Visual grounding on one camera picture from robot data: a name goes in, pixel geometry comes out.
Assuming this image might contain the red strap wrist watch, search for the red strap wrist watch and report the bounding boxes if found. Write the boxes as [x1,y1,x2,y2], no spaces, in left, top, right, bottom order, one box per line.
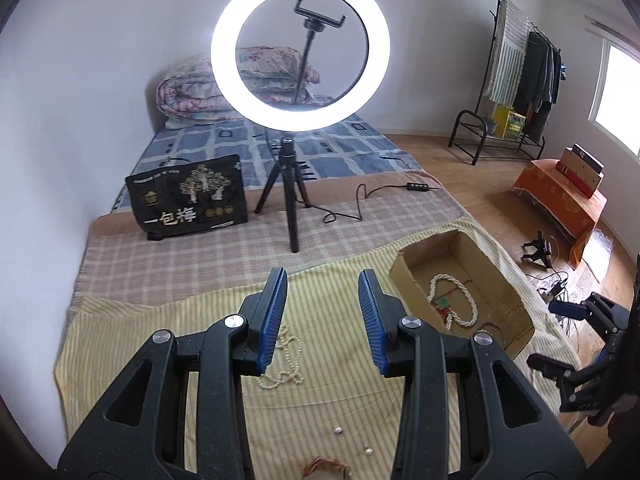
[302,456,352,480]

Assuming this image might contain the white ring light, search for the white ring light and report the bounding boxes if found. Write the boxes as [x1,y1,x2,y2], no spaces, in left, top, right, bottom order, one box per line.
[209,0,393,134]

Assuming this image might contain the window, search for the window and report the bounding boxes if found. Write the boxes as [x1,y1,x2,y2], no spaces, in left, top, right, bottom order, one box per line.
[585,16,639,159]

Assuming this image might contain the small pearl necklace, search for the small pearl necklace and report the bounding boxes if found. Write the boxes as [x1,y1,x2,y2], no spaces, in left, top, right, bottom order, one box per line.
[256,324,305,390]

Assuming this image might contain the black snack bag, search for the black snack bag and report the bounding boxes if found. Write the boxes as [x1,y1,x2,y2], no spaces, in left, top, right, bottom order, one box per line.
[126,154,248,240]

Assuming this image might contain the brown plaid blanket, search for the brown plaid blanket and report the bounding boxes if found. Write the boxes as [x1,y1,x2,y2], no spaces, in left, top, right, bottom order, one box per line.
[70,171,466,310]

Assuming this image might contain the long twisted pearl necklace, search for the long twisted pearl necklace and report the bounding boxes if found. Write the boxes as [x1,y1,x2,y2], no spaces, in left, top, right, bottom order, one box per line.
[426,273,481,332]

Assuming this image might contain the power strip with cables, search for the power strip with cables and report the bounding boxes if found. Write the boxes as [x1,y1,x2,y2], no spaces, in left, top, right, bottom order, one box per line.
[526,270,578,336]

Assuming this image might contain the dark hanging clothes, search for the dark hanging clothes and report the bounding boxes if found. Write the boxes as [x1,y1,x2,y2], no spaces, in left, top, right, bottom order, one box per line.
[513,29,566,143]

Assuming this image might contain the black phone holder clamp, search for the black phone holder clamp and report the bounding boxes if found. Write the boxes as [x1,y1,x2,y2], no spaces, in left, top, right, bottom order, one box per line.
[294,0,346,32]

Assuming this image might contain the stacked boxes on stool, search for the stacked boxes on stool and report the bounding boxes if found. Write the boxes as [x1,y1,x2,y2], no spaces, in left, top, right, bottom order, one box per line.
[555,143,604,197]

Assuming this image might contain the black power cable with remote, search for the black power cable with remote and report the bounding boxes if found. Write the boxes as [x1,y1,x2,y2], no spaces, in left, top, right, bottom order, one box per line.
[319,181,444,226]

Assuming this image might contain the yellow striped cloth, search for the yellow striped cloth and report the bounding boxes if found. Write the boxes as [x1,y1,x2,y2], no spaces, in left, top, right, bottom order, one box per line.
[53,213,584,480]

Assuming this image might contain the cardboard box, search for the cardboard box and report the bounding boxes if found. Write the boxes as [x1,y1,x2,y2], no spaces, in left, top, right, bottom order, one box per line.
[390,230,534,358]

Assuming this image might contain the black tripod stand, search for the black tripod stand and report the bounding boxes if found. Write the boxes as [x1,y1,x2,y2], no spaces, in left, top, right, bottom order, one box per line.
[254,134,310,254]

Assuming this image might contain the folded floral quilt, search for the folded floral quilt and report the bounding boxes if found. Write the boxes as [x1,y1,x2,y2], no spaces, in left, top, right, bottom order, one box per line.
[156,46,321,129]

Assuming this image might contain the striped hanging cloth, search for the striped hanging cloth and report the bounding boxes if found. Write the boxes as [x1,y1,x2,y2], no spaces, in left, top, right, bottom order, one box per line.
[483,0,532,107]

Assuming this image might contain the small black floor tripod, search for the small black floor tripod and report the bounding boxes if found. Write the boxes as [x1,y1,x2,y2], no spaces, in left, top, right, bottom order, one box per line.
[522,231,553,269]

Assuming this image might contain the blue patterned bed sheet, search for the blue patterned bed sheet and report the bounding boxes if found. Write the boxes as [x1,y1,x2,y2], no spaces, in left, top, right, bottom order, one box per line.
[132,113,421,191]

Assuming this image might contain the yellow box on rack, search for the yellow box on rack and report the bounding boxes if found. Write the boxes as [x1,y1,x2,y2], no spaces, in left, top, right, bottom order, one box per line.
[492,105,526,140]

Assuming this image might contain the orange covered stool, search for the orange covered stool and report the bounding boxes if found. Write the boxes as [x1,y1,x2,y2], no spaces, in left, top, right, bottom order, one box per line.
[511,158,606,270]

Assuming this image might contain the black clothes rack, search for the black clothes rack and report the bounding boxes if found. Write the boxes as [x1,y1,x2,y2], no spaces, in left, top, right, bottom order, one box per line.
[448,0,566,165]

